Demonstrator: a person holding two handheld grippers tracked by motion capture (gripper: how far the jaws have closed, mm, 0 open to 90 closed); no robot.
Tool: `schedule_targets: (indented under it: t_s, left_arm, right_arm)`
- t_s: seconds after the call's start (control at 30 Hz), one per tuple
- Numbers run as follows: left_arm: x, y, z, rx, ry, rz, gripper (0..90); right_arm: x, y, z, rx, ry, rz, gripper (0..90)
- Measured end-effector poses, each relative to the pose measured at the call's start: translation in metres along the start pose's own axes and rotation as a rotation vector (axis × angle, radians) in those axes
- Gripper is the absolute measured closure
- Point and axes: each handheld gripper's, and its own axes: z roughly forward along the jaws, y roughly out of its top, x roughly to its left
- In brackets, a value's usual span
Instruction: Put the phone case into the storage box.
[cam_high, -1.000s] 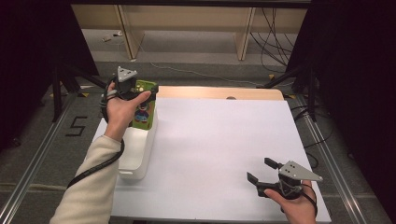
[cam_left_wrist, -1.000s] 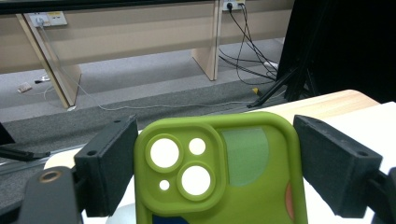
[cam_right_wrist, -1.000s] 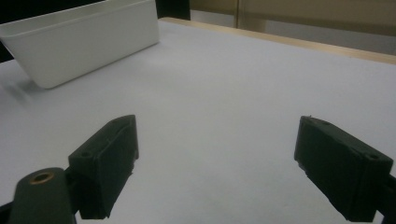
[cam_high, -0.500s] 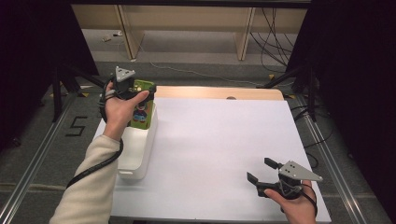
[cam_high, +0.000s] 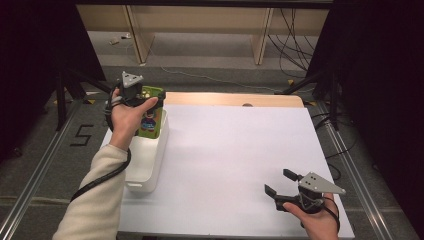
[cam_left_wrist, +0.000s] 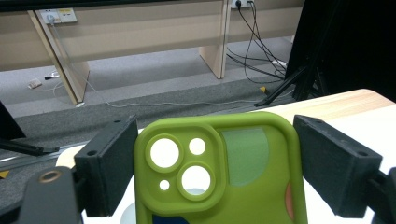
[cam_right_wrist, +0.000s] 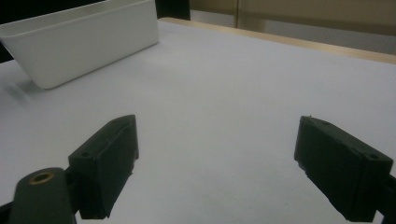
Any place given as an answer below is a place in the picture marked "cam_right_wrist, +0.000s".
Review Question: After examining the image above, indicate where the light wooden table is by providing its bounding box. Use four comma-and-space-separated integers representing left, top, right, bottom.
158, 17, 396, 65

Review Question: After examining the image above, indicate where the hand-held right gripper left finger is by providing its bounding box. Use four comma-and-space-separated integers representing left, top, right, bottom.
68, 114, 140, 220

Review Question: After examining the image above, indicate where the white plastic bin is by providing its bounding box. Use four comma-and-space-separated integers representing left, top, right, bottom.
0, 0, 161, 91

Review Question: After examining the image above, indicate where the beige wooden desk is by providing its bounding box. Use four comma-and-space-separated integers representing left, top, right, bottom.
189, 0, 396, 37

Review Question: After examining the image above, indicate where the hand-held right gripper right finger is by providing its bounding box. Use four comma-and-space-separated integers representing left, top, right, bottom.
293, 115, 395, 223

